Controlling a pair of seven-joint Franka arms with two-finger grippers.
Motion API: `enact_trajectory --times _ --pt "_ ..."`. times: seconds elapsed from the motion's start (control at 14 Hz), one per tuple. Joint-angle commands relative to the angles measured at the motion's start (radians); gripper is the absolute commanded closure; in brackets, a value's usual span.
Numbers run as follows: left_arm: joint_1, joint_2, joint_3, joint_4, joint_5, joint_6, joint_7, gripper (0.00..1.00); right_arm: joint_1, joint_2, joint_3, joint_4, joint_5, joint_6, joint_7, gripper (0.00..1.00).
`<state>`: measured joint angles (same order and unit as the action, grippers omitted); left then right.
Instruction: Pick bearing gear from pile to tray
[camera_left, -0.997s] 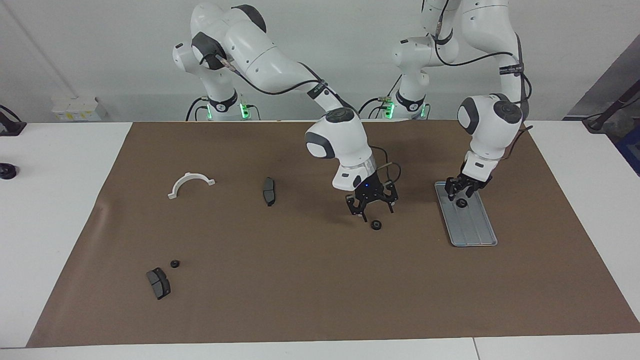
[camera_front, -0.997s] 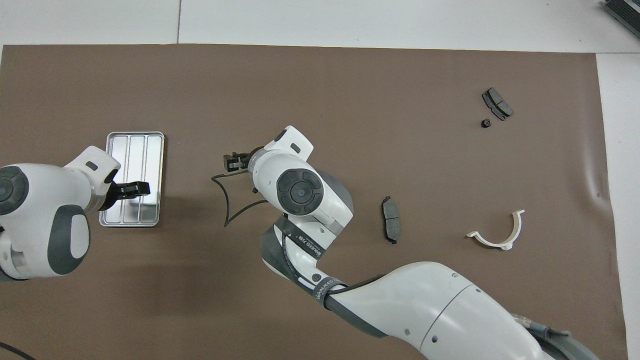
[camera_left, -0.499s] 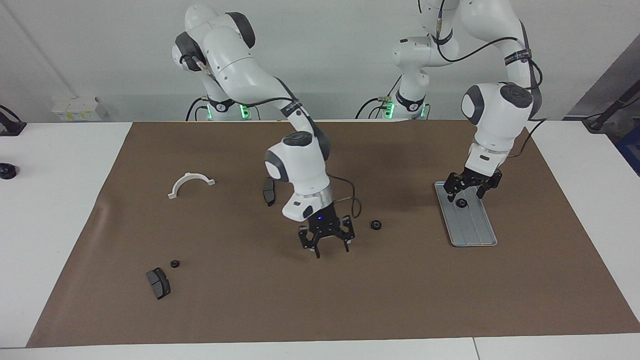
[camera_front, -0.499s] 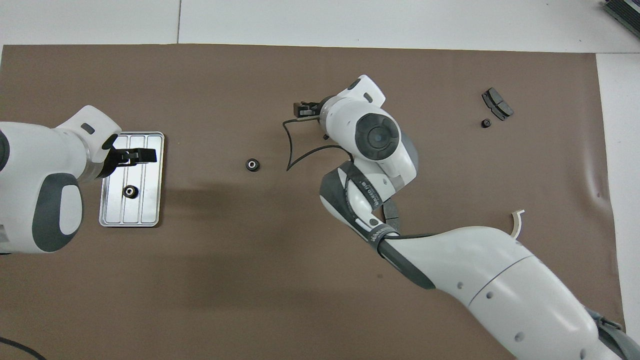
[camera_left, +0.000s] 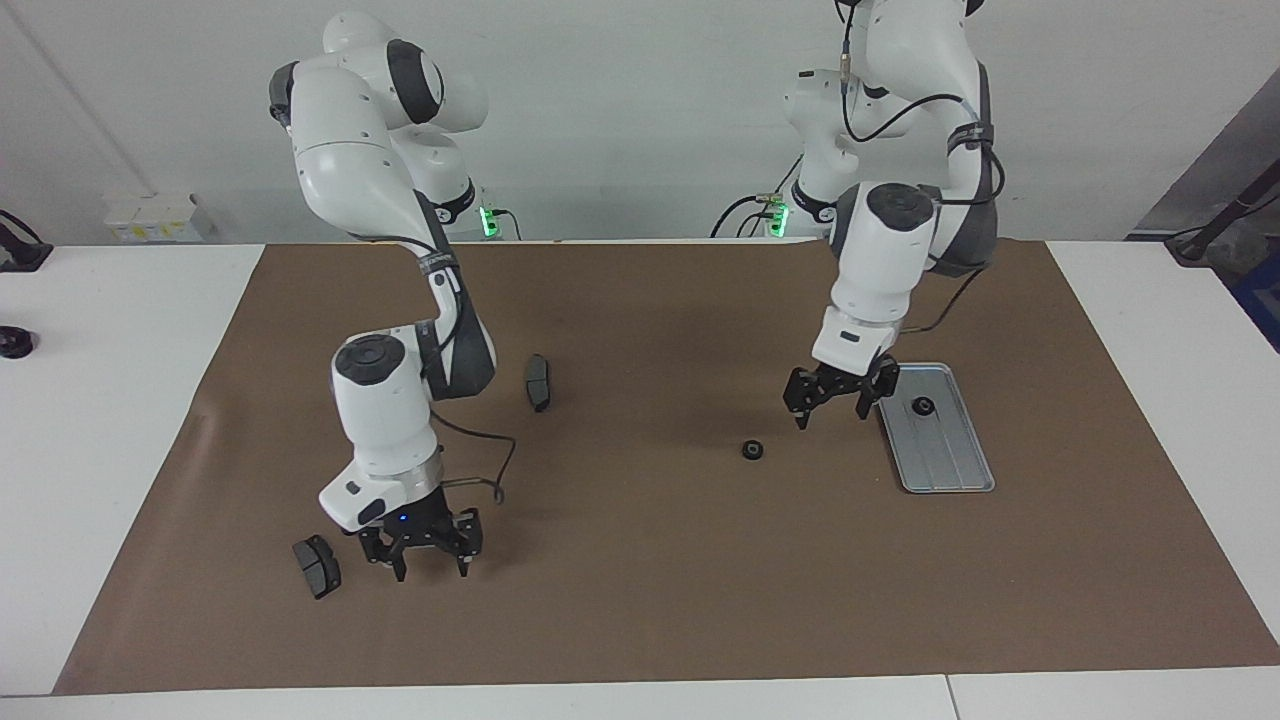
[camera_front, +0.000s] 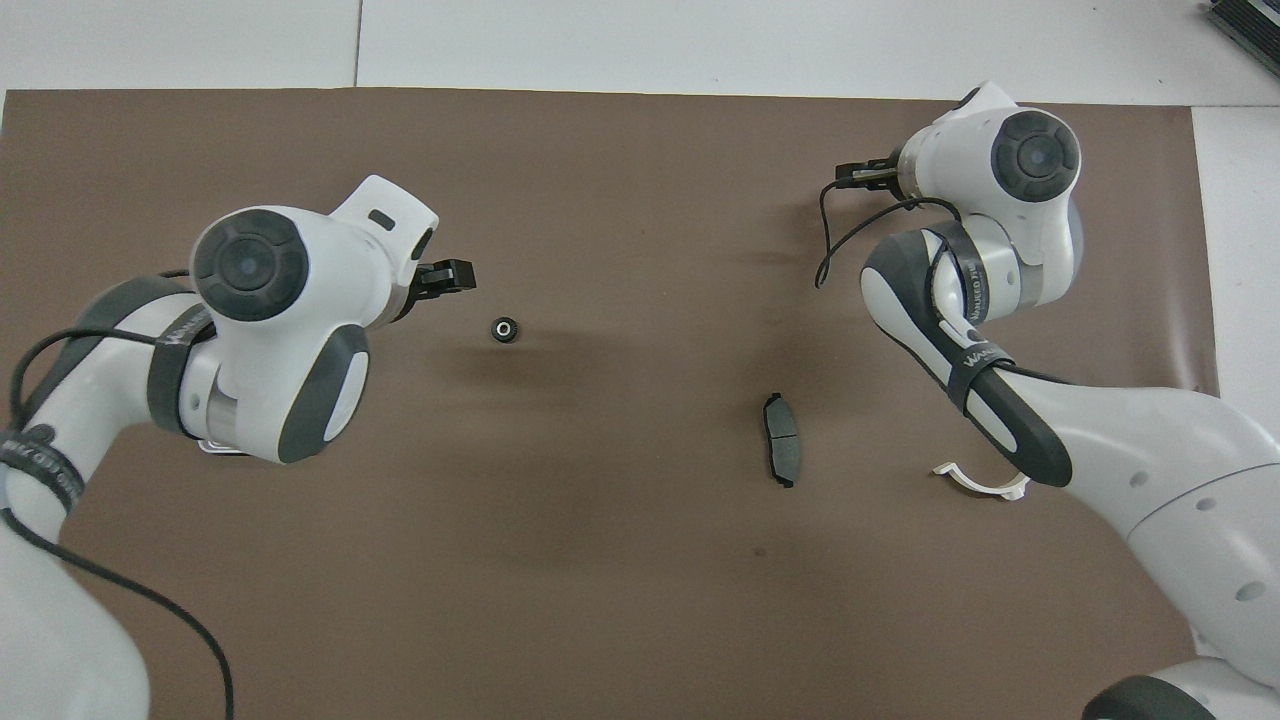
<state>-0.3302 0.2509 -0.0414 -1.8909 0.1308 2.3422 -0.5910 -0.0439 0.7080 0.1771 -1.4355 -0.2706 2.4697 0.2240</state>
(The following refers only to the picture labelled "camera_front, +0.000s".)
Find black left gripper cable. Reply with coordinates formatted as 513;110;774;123
0;270;236;720

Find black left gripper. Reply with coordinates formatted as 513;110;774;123
388;257;478;324

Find white curved plastic bracket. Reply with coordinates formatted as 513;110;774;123
932;460;1031;502

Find dark grey brake pad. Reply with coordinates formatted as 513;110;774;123
762;392;804;490

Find brown table mat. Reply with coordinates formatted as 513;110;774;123
0;88;1223;720

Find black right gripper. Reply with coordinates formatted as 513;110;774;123
835;155;907;193

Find dark ribbed device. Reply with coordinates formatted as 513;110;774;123
1205;0;1280;51

